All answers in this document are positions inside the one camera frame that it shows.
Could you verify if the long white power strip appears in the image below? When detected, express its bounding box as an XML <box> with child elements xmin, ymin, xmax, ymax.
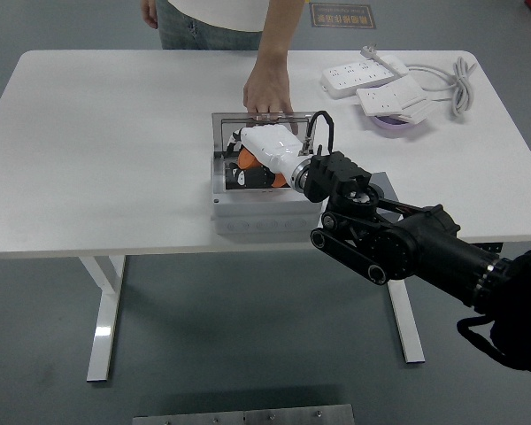
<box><xmin>320</xmin><ymin>60</ymin><xmax>404</xmax><ymax>99</ymax></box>

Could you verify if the black table control panel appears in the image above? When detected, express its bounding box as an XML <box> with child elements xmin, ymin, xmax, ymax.
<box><xmin>468</xmin><ymin>242</ymin><xmax>504</xmax><ymax>255</ymax></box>

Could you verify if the white wall socket panel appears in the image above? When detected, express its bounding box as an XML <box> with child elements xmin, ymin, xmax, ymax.
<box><xmin>355</xmin><ymin>75</ymin><xmax>428</xmax><ymax>117</ymax></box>

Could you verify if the dark floor sign yellow text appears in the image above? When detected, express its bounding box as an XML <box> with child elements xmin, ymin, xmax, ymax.
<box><xmin>309</xmin><ymin>2</ymin><xmax>377</xmax><ymax>30</ymax></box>

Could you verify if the grey block with round hole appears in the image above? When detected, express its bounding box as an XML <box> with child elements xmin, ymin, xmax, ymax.
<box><xmin>369</xmin><ymin>171</ymin><xmax>403</xmax><ymax>225</ymax></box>

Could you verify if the purple round dish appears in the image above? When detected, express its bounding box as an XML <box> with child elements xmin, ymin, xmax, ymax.
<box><xmin>371</xmin><ymin>113</ymin><xmax>419</xmax><ymax>133</ymax></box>

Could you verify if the person's right hand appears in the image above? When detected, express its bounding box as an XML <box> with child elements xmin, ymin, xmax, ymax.
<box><xmin>140</xmin><ymin>0</ymin><xmax>160</xmax><ymax>30</ymax></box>

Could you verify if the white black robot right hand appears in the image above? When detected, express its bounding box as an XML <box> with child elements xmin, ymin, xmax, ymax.
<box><xmin>223</xmin><ymin>125</ymin><xmax>310</xmax><ymax>189</ymax></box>

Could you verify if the orange cylindrical battery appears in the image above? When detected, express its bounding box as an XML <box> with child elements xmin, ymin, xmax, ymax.
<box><xmin>235</xmin><ymin>148</ymin><xmax>289</xmax><ymax>188</ymax></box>

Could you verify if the white switch panel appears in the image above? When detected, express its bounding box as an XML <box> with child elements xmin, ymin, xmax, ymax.
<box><xmin>396</xmin><ymin>97</ymin><xmax>442</xmax><ymax>125</ymax></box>

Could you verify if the transparent hinged box lid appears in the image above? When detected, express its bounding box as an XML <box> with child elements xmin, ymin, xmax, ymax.
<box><xmin>211</xmin><ymin>111</ymin><xmax>319</xmax><ymax>157</ymax></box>

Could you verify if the grey plastic enclosure box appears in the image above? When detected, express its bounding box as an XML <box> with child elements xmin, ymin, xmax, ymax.
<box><xmin>210</xmin><ymin>152</ymin><xmax>325</xmax><ymax>236</ymax></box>

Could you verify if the person's left hand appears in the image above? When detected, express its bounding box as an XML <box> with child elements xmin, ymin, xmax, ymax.
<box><xmin>242</xmin><ymin>66</ymin><xmax>301</xmax><ymax>136</ymax></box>

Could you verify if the white three-prong plug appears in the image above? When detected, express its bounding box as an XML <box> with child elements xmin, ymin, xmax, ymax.
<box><xmin>359</xmin><ymin>41</ymin><xmax>384</xmax><ymax>61</ymax></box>

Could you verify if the white table leg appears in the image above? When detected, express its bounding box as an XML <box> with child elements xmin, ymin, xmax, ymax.
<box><xmin>79</xmin><ymin>255</ymin><xmax>127</xmax><ymax>383</ymax></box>
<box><xmin>385</xmin><ymin>245</ymin><xmax>427</xmax><ymax>365</ymax></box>

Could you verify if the white power cord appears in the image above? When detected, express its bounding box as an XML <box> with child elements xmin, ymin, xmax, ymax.
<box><xmin>378</xmin><ymin>52</ymin><xmax>478</xmax><ymax>120</ymax></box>

